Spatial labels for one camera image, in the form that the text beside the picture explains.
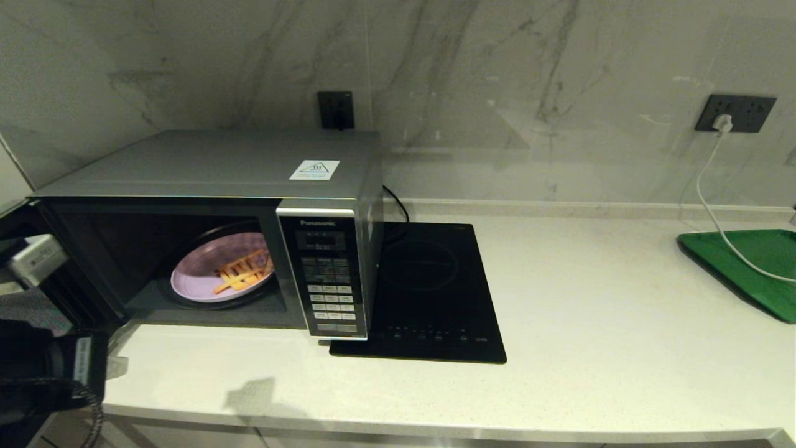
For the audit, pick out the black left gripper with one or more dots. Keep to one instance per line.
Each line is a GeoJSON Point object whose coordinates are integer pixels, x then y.
{"type": "Point", "coordinates": [84, 364]}

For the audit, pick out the purple plastic plate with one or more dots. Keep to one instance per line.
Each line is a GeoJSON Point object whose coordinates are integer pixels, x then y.
{"type": "Point", "coordinates": [199, 267]}

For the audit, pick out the silver Panasonic microwave oven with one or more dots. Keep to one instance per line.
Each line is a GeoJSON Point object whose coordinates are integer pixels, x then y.
{"type": "Point", "coordinates": [186, 165]}

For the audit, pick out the white warning sticker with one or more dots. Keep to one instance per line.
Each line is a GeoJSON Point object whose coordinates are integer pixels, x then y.
{"type": "Point", "coordinates": [314, 170]}

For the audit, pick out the black induction cooktop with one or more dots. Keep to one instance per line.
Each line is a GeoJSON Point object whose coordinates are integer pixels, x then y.
{"type": "Point", "coordinates": [435, 280]}

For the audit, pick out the green plastic tray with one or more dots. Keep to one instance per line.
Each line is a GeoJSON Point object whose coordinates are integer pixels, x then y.
{"type": "Point", "coordinates": [758, 267]}

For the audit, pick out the small black wall socket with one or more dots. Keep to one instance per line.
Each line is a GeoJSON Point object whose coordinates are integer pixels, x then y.
{"type": "Point", "coordinates": [336, 110]}

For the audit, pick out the wide black wall socket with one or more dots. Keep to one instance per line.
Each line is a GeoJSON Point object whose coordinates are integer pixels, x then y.
{"type": "Point", "coordinates": [752, 112]}

